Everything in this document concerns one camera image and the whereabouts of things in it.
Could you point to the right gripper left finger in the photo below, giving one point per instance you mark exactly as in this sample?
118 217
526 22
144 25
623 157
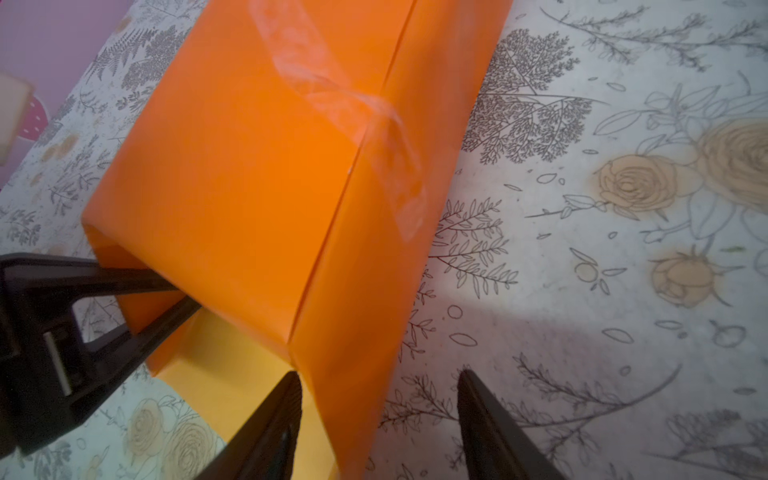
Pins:
264 448

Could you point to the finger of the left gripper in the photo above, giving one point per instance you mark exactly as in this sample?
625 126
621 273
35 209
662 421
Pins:
52 380

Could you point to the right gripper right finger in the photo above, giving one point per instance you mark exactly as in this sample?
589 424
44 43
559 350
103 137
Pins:
494 446

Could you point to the clear adhesive tape strip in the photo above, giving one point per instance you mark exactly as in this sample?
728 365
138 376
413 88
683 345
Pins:
305 62

